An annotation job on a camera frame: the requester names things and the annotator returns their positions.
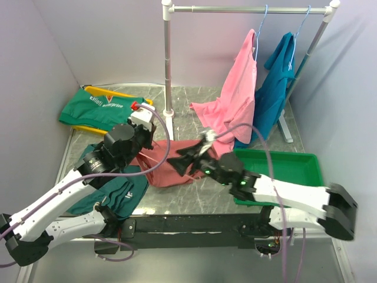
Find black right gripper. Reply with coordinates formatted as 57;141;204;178
167;139;230;186

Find pink wire hanger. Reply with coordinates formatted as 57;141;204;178
131;153;203;187

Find salmon red t shirt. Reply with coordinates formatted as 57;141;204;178
129;139;220;188

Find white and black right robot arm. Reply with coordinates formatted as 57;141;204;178
167;141;358;241

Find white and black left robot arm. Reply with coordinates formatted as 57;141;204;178
1;121;156;266

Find green printed t shirt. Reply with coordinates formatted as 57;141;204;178
58;89;146;131

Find pink t shirt on hanger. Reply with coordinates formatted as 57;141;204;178
189;28;259;145

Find dark teal t shirt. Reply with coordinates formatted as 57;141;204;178
66;143;150;221

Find blue t shirt on hanger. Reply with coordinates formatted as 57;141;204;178
233;30;295;140

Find light blue hanger left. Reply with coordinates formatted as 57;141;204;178
254;4;269;62

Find light blue hanger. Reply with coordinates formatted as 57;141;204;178
254;4;269;62
288;5;312;71

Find light blue hanger right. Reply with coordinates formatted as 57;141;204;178
288;5;312;71

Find yellow plastic tray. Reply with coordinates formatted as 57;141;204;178
71;85;136;136

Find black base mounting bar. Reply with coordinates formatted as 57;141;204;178
82;213;292;251

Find green plastic tray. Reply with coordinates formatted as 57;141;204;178
232;148;326;207

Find silver clothes rack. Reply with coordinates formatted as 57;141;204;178
161;1;340;139

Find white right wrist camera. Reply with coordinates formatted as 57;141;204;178
199;129;217;155

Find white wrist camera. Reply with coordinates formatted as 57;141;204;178
130;103;156;131
199;129;217;155

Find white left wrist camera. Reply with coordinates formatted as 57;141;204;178
130;103;156;131

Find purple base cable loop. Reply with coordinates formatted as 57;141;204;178
91;235;136;262

